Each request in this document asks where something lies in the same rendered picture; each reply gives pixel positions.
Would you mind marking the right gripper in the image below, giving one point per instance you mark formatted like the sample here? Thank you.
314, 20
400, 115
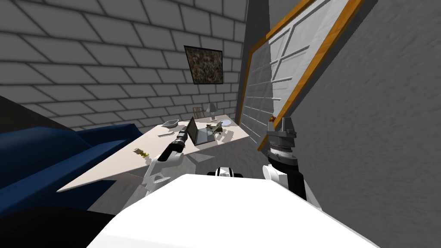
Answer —
280, 137

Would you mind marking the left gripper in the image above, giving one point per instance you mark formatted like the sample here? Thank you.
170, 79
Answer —
184, 134

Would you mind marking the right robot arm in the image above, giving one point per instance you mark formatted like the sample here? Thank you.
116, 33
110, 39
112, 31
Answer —
293, 175

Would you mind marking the red and yellow door knob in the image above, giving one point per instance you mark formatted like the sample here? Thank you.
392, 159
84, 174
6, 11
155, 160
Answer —
272, 119

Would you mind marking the dark open laptop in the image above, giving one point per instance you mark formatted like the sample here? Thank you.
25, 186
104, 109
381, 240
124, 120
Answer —
194, 132

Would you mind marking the grey bowl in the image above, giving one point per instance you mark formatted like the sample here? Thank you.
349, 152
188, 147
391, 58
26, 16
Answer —
170, 123

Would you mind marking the grey flat utensil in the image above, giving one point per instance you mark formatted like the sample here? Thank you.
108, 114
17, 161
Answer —
165, 134

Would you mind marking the brown wooden chair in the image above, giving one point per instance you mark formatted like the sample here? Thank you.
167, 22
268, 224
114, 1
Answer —
198, 112

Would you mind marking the green toy plane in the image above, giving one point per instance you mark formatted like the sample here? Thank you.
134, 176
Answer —
215, 128

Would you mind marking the grey table lamp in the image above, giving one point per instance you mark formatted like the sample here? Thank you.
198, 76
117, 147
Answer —
212, 109

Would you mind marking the pale blue plate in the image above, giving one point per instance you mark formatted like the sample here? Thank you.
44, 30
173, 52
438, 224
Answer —
225, 122

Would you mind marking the yellow and tan small object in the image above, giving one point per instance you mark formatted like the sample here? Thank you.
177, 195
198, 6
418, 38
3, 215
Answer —
141, 152

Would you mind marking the pale table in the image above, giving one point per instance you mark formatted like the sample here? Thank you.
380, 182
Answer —
117, 162

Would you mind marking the white panelled door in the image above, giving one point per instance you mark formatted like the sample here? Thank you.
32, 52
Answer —
293, 51

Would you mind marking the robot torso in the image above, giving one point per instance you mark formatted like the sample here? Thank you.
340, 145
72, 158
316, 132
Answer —
220, 213

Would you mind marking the blue sofa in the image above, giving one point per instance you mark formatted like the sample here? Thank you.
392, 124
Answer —
44, 162

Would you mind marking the dark speckled wall picture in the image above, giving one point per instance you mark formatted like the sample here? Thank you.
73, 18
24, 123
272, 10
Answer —
204, 65

